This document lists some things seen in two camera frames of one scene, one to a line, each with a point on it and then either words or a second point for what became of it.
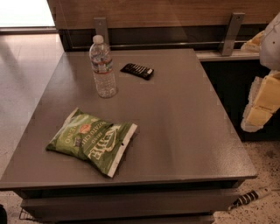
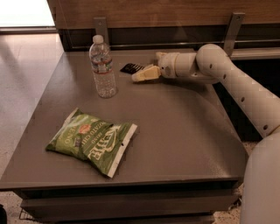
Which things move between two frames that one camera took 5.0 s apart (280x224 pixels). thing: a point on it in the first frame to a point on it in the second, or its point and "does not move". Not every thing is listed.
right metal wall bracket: x=232 y=33 does not move
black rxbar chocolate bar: x=140 y=71 does not move
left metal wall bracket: x=101 y=28 does not move
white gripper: x=270 y=48 to x=167 y=65
